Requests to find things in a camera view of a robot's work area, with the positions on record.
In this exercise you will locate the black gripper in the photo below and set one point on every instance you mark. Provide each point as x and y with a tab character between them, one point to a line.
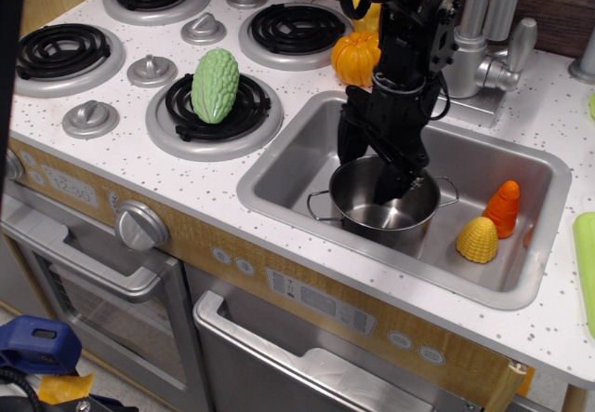
389	119

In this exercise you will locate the small steel pot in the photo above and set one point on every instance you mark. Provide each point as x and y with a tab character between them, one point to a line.
401	223

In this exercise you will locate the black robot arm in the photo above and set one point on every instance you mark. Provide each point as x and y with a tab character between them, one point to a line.
416	41

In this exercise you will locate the silver sink basin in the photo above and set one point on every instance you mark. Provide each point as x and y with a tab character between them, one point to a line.
289	180

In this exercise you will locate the orange toy pumpkin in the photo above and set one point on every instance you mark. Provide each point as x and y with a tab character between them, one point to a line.
354	57

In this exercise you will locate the front right black burner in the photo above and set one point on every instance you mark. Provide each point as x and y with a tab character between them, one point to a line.
255	118

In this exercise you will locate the yellow toy corn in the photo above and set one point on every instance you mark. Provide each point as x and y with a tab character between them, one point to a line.
478	240

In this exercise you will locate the yellow toy bell pepper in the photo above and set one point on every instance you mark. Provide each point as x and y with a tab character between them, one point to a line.
370	21

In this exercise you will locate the orange toy carrot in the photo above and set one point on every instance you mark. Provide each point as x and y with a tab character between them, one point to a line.
503	208

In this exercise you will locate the back right black burner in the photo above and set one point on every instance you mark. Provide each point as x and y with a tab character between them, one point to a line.
292	37

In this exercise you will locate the silver toy faucet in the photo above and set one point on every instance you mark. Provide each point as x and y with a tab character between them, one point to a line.
488	64

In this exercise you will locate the green toy bitter melon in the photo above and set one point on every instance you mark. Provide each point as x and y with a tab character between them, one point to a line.
214	87

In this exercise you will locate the silver stove knob centre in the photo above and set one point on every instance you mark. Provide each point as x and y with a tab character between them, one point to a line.
203	31

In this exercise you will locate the lime green plastic tray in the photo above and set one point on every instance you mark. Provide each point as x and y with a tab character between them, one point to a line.
583	230

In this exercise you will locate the silver dishwasher door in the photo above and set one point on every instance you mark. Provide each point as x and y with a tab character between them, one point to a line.
282	364

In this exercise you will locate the silver stove knob middle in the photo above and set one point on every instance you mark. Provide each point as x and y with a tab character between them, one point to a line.
151	71

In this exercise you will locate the large silver oven dial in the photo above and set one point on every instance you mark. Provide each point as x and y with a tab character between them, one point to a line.
139	228

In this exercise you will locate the silver oven door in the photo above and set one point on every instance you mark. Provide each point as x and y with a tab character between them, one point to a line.
131	310

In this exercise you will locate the silver stove knob front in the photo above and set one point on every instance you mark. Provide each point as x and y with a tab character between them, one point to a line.
89	120

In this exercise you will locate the front left black burner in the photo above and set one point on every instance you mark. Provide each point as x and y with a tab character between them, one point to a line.
66	59

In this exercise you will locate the silver dial at left edge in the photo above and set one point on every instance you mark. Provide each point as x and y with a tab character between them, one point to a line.
14	169

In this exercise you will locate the blue clamp tool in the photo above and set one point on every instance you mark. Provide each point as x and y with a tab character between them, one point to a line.
36	345

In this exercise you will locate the yellow cloth on floor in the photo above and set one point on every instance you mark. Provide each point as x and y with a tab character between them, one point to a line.
57	389

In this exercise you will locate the grey post base right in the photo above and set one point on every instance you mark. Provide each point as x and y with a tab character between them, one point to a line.
582	69

